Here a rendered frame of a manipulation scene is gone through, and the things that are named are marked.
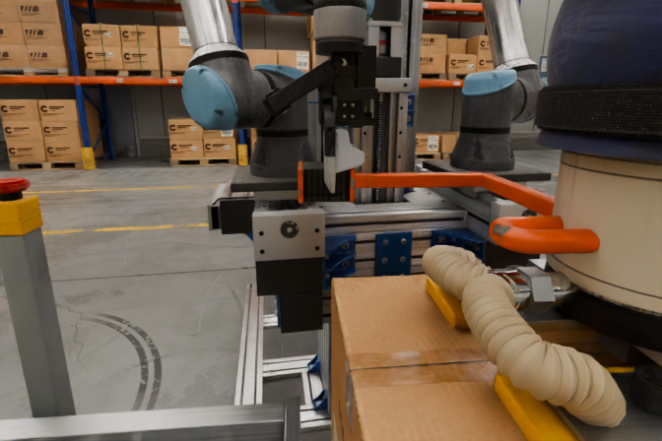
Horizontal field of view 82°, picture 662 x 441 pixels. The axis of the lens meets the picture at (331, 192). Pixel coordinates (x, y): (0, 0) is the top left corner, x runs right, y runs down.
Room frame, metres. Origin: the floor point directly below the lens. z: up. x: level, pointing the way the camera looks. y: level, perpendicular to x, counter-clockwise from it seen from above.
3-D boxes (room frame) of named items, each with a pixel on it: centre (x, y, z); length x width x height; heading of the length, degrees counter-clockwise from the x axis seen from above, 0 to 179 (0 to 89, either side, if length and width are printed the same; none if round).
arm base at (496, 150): (0.95, -0.38, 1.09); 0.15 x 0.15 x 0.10
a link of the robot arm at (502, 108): (0.95, -0.38, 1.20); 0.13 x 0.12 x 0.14; 125
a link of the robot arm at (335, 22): (0.59, -0.01, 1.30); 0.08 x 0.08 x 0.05
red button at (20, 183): (0.77, 0.66, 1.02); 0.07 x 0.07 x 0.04
